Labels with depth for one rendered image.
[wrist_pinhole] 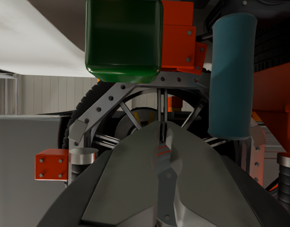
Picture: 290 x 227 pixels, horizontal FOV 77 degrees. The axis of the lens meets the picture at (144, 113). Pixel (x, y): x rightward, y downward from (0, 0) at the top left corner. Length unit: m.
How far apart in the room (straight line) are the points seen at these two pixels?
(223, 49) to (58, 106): 4.75
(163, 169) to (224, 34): 0.30
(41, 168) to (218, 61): 0.51
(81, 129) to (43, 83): 4.71
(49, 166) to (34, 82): 4.79
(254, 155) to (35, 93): 5.04
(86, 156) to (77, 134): 0.24
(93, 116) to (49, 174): 0.19
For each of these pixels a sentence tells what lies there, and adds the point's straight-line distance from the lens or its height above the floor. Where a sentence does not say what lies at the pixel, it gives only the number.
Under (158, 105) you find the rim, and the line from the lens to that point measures 0.60.
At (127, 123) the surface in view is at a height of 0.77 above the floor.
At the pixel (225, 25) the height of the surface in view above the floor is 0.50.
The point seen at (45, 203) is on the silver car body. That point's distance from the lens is 1.06.
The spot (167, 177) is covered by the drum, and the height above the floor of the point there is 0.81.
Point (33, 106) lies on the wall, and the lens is 5.30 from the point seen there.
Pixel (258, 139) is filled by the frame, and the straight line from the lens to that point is 0.60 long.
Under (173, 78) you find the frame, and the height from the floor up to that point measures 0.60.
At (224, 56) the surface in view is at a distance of 0.43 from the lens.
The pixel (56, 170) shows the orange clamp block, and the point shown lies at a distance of 0.57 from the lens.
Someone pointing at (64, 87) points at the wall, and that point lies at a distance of 4.98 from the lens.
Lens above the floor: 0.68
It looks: 2 degrees up
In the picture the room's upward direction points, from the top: 178 degrees counter-clockwise
